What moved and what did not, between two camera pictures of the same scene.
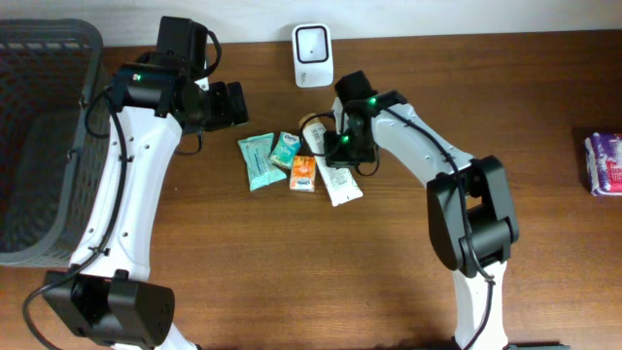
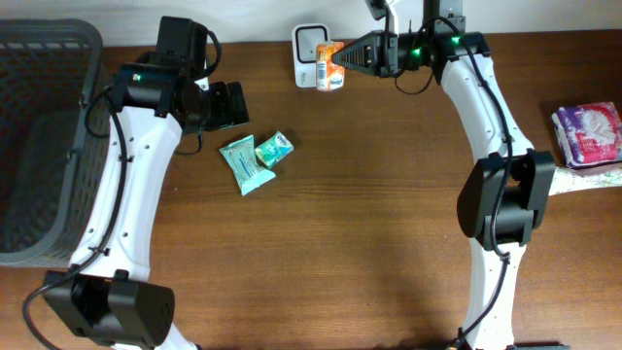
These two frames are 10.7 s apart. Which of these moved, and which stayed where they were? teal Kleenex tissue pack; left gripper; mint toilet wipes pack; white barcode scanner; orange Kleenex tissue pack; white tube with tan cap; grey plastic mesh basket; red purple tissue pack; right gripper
Moved: white tube with tan cap; mint toilet wipes pack; red purple tissue pack; right gripper; teal Kleenex tissue pack; orange Kleenex tissue pack
Stayed: grey plastic mesh basket; white barcode scanner; left gripper
